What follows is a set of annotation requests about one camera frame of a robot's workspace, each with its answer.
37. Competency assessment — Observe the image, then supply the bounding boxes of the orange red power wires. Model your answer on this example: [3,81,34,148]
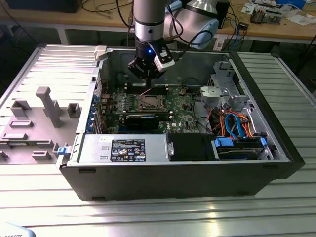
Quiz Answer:
[209,108,255,139]

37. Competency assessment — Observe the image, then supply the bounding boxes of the black plastic drive cover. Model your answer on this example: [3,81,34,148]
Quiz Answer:
[166,133,220,162]

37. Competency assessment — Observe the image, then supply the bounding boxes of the black camera cable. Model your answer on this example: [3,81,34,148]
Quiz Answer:
[165,4,216,50]

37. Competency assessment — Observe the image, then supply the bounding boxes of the metal socket cover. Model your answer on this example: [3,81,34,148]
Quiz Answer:
[138,94,165,110]

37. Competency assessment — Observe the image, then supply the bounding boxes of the thick black cable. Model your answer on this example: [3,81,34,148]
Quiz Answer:
[193,91,215,136]

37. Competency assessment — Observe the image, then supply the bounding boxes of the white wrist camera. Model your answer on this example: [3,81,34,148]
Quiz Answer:
[148,41,176,74]

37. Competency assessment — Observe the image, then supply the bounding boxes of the metal rear port block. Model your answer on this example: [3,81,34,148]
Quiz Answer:
[99,93,111,116]

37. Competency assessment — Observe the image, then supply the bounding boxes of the green motherboard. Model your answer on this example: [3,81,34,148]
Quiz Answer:
[98,85,202,135]

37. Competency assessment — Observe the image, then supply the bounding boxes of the black graphics card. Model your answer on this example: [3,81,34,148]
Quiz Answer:
[124,114,160,130]

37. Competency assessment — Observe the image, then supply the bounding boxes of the silver metal bracket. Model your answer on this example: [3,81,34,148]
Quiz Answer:
[199,86,223,108]

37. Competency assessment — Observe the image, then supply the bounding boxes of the blue data wire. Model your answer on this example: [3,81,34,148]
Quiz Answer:
[225,112,245,140]

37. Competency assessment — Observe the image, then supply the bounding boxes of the black tower box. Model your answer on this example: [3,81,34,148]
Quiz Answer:
[217,0,231,29]

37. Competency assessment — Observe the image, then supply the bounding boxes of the red black twisted wire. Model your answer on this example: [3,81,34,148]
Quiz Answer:
[96,79,110,96]

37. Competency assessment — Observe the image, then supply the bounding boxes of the white labelled device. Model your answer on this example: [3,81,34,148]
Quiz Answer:
[0,221,37,237]

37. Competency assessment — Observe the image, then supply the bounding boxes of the thin black fan wire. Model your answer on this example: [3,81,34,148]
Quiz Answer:
[182,78,202,87]

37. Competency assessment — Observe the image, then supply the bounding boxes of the vented metal drive cage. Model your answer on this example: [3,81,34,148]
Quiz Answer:
[211,60,250,106]

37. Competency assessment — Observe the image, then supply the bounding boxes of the silver CPU plate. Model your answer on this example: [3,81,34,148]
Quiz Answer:
[144,96,159,108]

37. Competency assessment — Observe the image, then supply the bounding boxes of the wooden workbench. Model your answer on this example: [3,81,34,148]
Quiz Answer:
[0,0,316,46]

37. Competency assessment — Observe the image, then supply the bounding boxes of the black open PC case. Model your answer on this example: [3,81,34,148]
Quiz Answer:
[56,46,306,202]

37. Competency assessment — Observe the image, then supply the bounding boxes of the hard disk blue carrier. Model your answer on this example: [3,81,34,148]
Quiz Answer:
[213,137,267,161]

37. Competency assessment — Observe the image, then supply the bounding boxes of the copper CPU cooler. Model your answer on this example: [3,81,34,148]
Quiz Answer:
[250,6,267,25]

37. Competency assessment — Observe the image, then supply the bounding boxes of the grey parts rack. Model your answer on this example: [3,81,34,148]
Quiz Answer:
[0,86,82,165]

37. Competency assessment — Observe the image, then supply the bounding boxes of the CPU socket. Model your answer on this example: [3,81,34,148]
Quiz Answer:
[137,93,168,111]

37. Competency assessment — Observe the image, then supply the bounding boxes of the black equipment box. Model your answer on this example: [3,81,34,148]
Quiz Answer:
[4,0,79,13]

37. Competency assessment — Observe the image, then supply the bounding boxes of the silver power supply unit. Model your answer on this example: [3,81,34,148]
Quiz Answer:
[68,134,171,166]

